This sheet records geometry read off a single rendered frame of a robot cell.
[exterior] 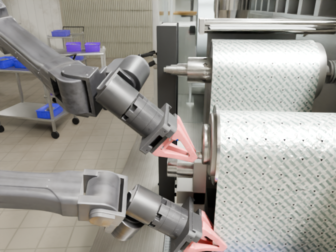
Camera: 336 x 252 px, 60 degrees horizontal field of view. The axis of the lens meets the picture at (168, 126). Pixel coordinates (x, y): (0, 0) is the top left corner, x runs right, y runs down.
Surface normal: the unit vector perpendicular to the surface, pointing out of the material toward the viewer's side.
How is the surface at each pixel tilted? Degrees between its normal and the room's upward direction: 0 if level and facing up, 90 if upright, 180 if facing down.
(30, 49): 20
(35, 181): 25
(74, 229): 0
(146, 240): 0
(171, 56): 90
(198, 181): 90
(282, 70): 75
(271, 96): 92
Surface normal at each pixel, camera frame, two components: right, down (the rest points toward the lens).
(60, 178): 0.18, -0.69
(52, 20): 0.05, 0.38
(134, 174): 0.00, -0.92
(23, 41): -0.03, -0.74
